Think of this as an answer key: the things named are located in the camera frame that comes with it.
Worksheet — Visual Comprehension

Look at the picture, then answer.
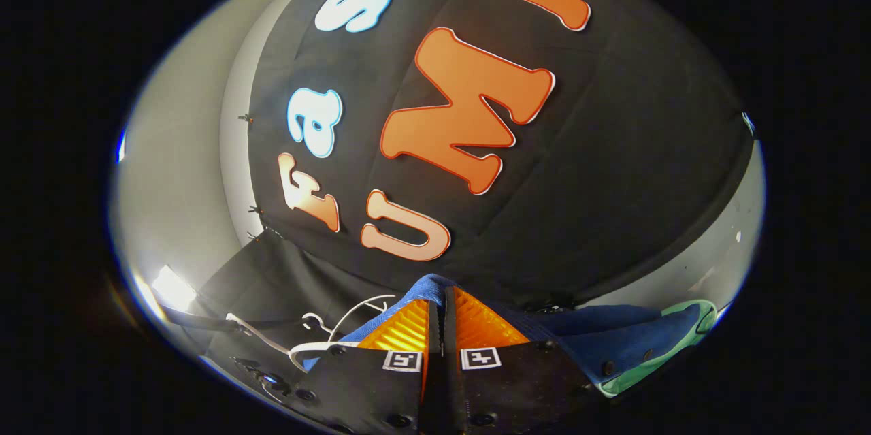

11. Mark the black backdrop cloth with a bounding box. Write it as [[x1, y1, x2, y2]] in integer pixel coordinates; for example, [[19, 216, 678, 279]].
[[197, 0, 757, 381]]

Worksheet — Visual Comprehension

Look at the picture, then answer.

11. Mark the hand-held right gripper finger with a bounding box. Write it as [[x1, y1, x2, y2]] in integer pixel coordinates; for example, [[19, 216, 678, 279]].
[[294, 299, 444, 435], [443, 286, 601, 435]]

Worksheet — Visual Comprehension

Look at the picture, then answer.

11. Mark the white clothes hanger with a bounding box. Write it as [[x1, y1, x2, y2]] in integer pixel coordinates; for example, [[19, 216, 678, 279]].
[[289, 295, 397, 372], [225, 313, 308, 373]]

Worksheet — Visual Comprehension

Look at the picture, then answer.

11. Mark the ceiling light panel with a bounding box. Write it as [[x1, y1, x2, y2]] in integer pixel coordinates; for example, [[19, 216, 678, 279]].
[[150, 265, 199, 315]]

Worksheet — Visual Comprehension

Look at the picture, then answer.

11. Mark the black clothes rack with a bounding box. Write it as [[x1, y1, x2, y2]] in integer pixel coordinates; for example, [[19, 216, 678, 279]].
[[158, 304, 303, 335]]

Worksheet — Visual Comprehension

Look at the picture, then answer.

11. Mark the green laundry hamper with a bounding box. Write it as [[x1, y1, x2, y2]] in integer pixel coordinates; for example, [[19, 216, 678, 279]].
[[599, 299, 719, 399]]

